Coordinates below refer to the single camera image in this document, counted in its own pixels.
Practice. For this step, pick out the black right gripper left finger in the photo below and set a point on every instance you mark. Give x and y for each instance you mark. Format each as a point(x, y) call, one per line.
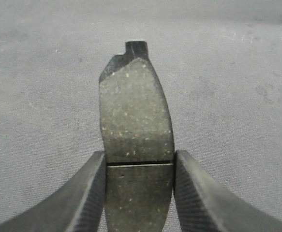
point(75, 207)

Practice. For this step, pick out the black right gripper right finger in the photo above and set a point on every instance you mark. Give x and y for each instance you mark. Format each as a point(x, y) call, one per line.
point(205, 205)

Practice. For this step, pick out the brake pad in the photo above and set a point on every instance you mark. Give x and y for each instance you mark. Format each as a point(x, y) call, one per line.
point(138, 142)

